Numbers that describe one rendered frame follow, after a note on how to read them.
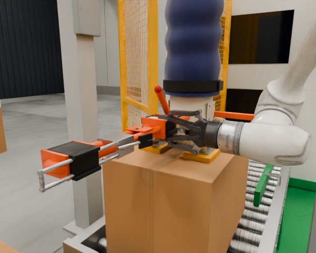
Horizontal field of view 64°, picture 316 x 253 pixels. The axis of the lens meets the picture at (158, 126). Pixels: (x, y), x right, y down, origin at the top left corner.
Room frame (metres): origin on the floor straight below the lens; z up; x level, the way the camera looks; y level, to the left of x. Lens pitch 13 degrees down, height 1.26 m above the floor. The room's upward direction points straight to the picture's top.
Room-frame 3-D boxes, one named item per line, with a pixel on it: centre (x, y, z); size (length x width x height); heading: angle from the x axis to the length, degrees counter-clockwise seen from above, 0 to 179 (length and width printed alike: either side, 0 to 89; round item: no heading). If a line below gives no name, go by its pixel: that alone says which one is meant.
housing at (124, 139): (0.60, 0.10, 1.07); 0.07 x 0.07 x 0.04; 59
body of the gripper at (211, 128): (0.70, -0.14, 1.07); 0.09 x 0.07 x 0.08; 60
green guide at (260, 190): (1.85, -0.95, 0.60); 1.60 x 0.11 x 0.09; 150
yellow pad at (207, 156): (0.95, -0.21, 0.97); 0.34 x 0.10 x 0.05; 149
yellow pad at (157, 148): (1.05, -0.05, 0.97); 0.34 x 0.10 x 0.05; 149
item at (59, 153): (0.49, 0.18, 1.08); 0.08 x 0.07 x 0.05; 149
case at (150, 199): (1.00, -0.12, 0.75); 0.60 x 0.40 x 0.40; 150
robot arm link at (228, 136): (0.66, -0.20, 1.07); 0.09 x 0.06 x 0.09; 150
